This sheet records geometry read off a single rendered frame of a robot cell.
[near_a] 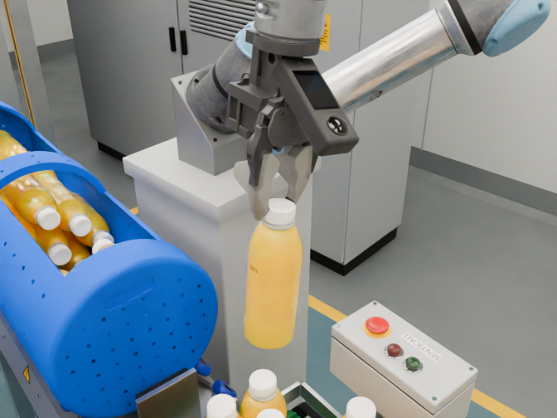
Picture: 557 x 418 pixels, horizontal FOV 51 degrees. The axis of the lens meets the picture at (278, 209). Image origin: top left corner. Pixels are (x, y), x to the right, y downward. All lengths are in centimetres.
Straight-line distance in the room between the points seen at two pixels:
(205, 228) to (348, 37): 129
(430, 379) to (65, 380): 51
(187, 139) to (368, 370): 63
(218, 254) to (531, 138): 253
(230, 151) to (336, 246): 154
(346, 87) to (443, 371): 49
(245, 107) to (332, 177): 191
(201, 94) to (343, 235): 158
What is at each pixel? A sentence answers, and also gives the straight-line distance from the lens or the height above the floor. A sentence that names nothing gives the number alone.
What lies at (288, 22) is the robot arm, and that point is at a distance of 61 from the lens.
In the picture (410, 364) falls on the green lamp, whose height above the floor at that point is 111.
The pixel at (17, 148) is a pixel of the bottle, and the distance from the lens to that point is 150.
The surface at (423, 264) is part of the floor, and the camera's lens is 298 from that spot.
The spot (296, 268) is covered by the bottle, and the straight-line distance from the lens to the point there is 71.
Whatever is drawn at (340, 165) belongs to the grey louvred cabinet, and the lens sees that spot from 250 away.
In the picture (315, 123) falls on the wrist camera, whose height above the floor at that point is 150.
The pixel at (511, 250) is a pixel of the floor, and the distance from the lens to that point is 323.
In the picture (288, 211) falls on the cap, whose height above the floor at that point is 137.
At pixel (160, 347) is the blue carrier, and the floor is 106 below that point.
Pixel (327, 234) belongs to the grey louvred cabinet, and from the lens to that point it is 272.
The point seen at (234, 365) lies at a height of 69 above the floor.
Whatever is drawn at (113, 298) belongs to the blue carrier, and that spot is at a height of 119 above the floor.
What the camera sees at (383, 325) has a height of 111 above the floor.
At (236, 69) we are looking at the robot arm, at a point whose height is 139.
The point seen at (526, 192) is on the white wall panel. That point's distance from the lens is 359.
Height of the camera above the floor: 172
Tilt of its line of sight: 31 degrees down
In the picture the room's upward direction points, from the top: straight up
